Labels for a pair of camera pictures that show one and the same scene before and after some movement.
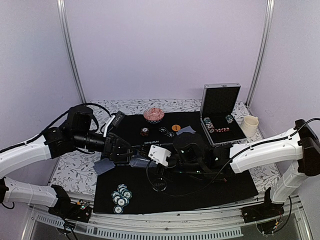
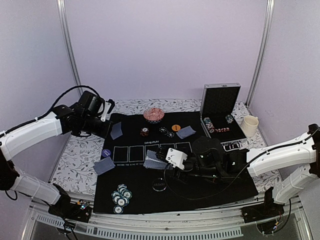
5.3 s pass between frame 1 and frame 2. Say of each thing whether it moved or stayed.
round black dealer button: stayed
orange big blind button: stayed
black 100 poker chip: stayed
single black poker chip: stayed
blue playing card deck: moved
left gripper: moved
